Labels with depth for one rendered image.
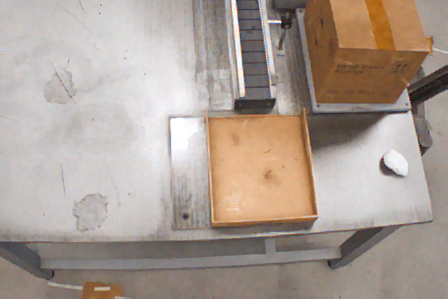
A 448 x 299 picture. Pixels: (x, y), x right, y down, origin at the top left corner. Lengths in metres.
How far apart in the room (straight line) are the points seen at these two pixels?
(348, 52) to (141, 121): 0.57
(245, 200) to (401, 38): 0.56
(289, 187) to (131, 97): 0.49
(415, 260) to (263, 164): 1.15
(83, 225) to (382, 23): 0.89
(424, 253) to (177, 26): 1.45
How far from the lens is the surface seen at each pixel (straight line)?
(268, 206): 1.27
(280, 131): 1.35
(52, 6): 1.64
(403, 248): 2.26
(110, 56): 1.47
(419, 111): 2.25
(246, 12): 1.49
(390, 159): 1.36
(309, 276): 2.11
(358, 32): 1.21
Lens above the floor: 2.03
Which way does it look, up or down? 65 degrees down
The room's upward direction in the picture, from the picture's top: 8 degrees clockwise
